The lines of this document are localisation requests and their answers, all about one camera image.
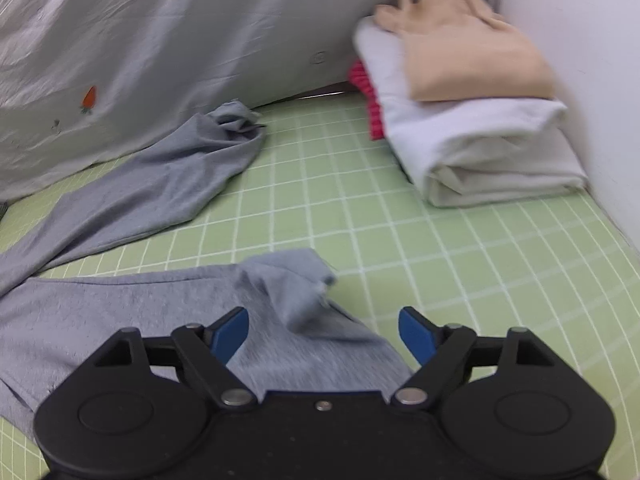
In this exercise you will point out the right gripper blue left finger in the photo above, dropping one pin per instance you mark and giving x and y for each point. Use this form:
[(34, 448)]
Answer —
[(185, 371)]

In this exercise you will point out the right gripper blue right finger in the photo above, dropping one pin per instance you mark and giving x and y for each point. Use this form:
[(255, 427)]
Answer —
[(448, 354)]

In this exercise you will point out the grey sweatpants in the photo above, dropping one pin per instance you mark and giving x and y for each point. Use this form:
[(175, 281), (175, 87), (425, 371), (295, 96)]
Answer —
[(299, 339)]

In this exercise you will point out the white folded garment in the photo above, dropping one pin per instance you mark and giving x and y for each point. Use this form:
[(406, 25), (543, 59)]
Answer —
[(471, 152)]

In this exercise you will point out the red checked folded garment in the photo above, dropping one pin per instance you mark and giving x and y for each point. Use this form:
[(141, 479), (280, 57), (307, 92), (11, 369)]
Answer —
[(358, 77)]

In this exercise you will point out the beige folded garment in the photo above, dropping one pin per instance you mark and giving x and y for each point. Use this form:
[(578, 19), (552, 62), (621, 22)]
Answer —
[(457, 50)]

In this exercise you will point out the grey fabric storage bag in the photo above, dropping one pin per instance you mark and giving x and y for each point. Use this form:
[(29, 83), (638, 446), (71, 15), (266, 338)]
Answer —
[(87, 81)]

